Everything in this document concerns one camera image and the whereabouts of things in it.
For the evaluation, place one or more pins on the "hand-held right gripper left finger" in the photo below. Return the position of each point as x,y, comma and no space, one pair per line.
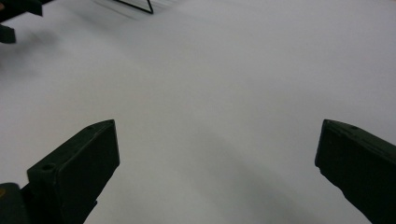
74,174

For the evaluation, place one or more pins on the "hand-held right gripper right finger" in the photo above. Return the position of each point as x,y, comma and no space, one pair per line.
361,168

